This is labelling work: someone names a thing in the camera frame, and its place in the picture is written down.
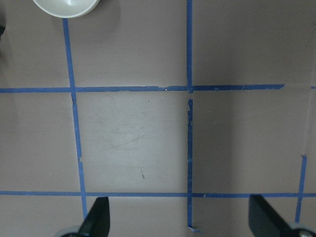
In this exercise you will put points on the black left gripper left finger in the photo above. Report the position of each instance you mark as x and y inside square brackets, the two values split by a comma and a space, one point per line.
[97, 222]

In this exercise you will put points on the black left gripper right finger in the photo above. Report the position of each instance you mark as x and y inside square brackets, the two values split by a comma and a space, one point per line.
[264, 221]

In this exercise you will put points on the cream bowl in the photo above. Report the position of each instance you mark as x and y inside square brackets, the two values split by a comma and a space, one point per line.
[66, 8]

